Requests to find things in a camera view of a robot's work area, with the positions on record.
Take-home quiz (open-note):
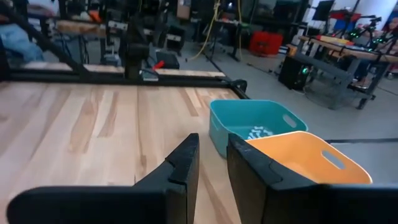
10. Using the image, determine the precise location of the yellow hanging cable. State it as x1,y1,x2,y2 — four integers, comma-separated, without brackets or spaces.
191,0,222,60

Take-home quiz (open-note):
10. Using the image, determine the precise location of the black box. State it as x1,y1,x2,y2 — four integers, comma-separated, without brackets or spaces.
155,51,180,70

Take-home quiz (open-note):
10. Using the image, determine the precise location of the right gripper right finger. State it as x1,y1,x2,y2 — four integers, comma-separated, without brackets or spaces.
226,133,398,224

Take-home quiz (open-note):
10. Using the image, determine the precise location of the black monitor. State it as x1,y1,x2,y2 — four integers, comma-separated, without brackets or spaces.
312,0,335,22

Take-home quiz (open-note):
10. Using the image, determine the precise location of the person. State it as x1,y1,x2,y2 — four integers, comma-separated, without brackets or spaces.
0,23,44,63
382,17,398,41

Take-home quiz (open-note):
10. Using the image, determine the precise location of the black device with blue light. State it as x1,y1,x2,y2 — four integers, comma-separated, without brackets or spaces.
278,55,313,91

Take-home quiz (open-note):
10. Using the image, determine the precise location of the red storage crate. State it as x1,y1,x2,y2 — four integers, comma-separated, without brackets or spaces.
248,30,284,57

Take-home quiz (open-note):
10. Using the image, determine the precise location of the dark grey cart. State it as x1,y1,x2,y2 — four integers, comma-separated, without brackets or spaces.
292,52,377,110

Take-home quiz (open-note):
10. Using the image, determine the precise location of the wooden workbench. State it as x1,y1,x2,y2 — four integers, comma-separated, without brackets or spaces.
55,19,125,65

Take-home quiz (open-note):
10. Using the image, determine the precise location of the yellow-orange plastic bin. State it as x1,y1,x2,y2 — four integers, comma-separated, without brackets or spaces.
245,130,373,185

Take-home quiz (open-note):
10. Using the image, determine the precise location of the teal plastic bin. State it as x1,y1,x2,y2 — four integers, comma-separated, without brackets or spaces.
208,99,309,159

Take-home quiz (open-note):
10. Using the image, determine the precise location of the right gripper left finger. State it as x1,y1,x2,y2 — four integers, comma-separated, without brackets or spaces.
6,133,200,224

